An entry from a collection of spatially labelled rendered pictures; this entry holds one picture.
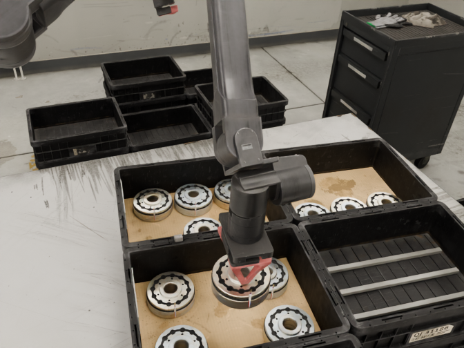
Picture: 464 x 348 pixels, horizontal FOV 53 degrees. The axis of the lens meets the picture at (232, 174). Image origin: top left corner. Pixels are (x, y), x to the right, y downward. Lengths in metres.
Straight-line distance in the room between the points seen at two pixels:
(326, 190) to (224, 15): 0.77
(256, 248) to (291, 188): 0.11
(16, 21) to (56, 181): 1.01
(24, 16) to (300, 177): 0.43
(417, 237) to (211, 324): 0.60
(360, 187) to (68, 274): 0.86
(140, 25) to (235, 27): 3.35
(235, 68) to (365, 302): 0.64
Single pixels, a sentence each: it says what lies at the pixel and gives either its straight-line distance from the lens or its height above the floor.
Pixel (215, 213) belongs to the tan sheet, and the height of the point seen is 0.83.
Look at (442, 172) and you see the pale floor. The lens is 3.17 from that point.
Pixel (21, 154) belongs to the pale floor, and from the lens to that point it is 3.10.
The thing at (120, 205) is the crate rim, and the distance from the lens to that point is 1.13.
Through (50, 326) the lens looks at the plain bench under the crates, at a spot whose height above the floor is 0.70.
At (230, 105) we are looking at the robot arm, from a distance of 0.67.
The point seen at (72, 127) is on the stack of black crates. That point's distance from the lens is 2.31.
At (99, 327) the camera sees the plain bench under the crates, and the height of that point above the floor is 0.70.
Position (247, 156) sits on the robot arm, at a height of 1.29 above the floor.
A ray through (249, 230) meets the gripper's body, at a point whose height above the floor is 1.18.
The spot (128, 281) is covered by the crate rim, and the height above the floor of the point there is 0.93.
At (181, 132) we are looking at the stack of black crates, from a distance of 2.41.
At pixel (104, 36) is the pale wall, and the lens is 4.04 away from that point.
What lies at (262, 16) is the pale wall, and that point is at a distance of 4.43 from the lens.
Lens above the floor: 1.67
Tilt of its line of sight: 37 degrees down
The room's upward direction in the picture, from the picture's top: 4 degrees clockwise
